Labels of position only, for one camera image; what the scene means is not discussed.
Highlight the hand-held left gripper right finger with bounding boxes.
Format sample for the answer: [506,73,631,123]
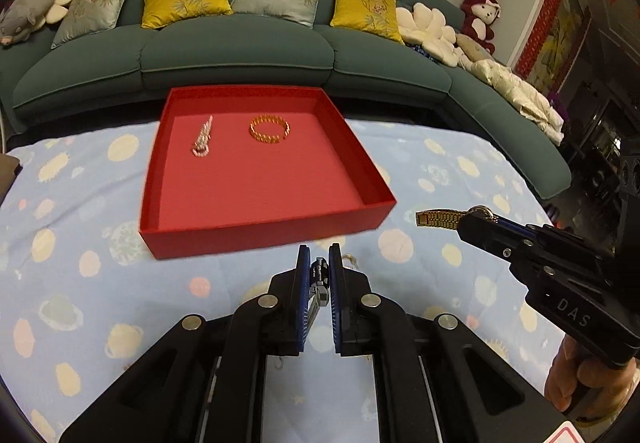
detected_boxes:
[328,243,586,443]

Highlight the red shallow box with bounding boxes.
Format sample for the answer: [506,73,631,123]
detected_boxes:
[138,86,398,262]

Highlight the person's right hand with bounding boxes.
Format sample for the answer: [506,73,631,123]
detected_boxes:
[544,333,640,427]

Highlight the gold metal watch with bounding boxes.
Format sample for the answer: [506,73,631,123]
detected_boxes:
[416,205,497,230]

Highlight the silver metal watch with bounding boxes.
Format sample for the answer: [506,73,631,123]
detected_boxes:
[306,259,331,329]

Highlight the cream padded quilt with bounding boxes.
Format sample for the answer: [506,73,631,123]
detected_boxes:
[459,54,566,146]

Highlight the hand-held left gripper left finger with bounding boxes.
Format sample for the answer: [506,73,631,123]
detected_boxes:
[59,244,313,443]

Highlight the dark green sofa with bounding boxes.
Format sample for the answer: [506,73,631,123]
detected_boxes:
[0,0,574,200]

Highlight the red bordered wall scroll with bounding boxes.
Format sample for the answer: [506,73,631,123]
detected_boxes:
[515,0,592,84]

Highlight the white flower plush cushion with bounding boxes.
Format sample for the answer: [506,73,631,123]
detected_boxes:
[396,6,466,69]

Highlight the pearl silver bracelet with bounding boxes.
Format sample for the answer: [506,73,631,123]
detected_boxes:
[190,115,215,158]

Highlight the dark red plush bear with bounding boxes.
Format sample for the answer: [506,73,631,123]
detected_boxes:
[460,0,502,55]

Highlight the dark cabinet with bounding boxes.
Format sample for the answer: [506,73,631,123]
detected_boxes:
[565,96,632,204]

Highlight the gold bracelet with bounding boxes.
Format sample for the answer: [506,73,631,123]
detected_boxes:
[249,114,291,144]

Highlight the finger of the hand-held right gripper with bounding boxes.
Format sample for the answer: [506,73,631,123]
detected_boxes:
[457,212,561,286]
[492,217,576,249]

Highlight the grey plush animal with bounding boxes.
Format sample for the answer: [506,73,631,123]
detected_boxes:
[0,0,68,47]

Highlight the beige round cushion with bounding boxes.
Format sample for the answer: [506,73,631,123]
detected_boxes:
[455,33,493,61]

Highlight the blue planet print cloth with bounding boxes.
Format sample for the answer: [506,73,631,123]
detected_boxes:
[0,116,571,443]

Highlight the red and white card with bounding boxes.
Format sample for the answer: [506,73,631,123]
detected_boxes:
[549,425,585,443]

